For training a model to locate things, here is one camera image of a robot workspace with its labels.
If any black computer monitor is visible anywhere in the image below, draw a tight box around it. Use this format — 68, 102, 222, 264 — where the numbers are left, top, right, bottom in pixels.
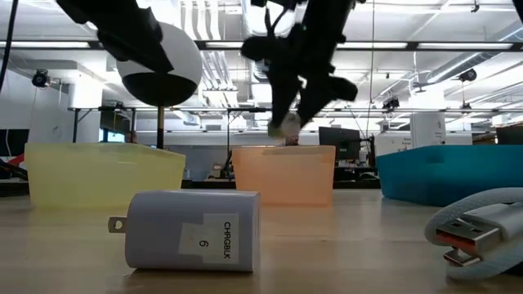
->
318, 126, 361, 163

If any green and white charger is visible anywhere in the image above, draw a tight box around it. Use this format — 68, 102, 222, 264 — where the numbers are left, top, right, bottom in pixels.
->
267, 112, 302, 139

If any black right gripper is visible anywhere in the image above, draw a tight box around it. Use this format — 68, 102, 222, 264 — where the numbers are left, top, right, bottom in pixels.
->
239, 0, 360, 127

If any black background table frame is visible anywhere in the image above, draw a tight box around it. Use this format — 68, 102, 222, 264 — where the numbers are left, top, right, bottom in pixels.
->
67, 105, 138, 144

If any translucent yellow plastic bin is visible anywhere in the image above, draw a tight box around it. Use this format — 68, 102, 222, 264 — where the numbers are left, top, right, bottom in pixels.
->
24, 142, 187, 209

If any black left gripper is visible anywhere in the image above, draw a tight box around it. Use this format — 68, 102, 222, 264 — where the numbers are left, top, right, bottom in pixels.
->
55, 0, 175, 74

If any translucent orange plastic bin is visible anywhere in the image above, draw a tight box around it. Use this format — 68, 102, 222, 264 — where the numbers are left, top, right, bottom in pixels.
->
231, 145, 337, 207

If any white globe lamp black base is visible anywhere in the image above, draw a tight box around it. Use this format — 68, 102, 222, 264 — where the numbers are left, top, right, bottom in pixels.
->
116, 22, 203, 150

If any teal plastic bin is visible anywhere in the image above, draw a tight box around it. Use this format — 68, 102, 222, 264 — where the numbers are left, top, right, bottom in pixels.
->
375, 145, 523, 207

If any black hanging cable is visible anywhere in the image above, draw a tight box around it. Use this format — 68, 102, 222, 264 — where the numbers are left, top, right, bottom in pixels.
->
0, 0, 20, 93

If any lavender charger block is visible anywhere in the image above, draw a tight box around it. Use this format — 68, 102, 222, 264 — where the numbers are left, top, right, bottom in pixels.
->
108, 189, 262, 274

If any light blue USB cable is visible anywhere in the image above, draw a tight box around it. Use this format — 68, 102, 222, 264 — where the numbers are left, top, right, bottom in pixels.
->
423, 187, 523, 283

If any black aluminium rig frame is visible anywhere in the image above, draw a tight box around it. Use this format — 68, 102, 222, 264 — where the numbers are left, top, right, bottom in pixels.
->
0, 39, 523, 53

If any white pillar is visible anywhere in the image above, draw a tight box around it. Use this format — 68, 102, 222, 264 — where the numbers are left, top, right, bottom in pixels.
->
409, 112, 447, 148

